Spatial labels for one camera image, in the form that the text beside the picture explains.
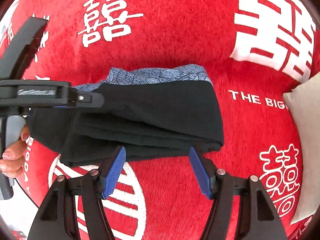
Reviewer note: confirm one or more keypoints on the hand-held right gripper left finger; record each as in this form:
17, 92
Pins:
113, 177

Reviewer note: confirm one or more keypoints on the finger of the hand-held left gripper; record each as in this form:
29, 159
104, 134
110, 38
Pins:
25, 42
87, 98

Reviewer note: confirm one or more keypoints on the black pants with blue trim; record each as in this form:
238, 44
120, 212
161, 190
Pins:
150, 110

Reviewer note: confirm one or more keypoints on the person's left hand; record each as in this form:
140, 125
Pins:
15, 155

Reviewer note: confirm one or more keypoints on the red printed blanket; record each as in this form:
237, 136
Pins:
175, 30

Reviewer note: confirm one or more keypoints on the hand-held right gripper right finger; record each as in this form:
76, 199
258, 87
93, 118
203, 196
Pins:
201, 177

